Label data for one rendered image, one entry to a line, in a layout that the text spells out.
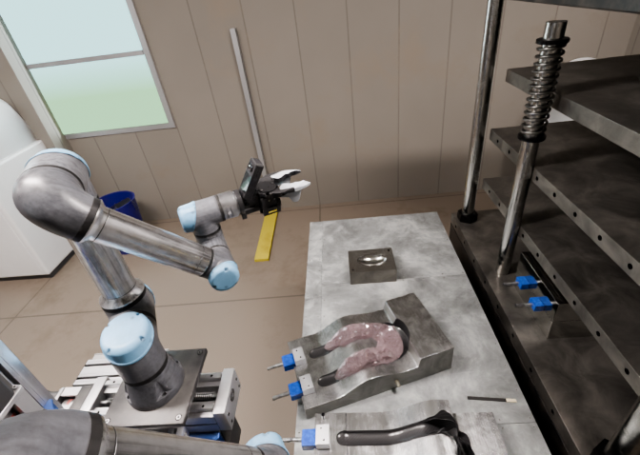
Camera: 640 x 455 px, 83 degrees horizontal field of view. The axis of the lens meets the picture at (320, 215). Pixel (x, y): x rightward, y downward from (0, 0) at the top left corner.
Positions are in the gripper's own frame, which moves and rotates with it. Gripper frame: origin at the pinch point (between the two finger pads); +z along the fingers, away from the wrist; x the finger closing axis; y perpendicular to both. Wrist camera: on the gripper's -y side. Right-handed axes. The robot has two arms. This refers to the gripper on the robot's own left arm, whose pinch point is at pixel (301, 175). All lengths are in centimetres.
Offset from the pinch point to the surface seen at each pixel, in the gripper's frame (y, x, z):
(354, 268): 60, -7, 23
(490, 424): 51, 66, 23
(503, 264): 58, 22, 78
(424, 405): 45, 56, 8
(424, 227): 69, -20, 72
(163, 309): 164, -118, -77
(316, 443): 48, 50, -22
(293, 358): 56, 20, -17
